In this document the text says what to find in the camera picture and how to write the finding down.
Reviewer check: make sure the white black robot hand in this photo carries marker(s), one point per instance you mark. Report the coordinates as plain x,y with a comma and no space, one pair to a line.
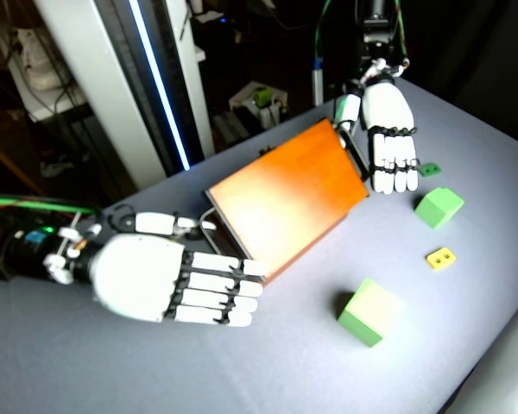
386,108
134,276

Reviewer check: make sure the dark green two-hole block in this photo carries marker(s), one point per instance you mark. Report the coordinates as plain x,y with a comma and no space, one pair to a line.
430,169

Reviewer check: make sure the small green cube block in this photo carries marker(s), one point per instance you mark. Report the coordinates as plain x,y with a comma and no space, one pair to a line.
438,207

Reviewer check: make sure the black cloth backdrop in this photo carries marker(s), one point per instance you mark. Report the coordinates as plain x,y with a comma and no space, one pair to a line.
492,64

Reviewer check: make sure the white black sneaker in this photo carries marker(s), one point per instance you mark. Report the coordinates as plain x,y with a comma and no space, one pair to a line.
56,168

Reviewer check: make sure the grey table cloth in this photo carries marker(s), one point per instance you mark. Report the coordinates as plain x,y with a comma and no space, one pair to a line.
241,366

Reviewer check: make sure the yellow two-hole block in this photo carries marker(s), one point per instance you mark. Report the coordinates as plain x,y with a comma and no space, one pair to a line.
441,258

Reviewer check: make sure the white column with blue light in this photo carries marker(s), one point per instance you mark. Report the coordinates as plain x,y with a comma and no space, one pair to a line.
108,86

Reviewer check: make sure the large green cube block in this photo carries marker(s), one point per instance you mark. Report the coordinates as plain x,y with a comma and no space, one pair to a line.
367,315

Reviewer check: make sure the white cloth bundle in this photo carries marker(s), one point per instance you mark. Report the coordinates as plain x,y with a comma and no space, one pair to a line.
39,60

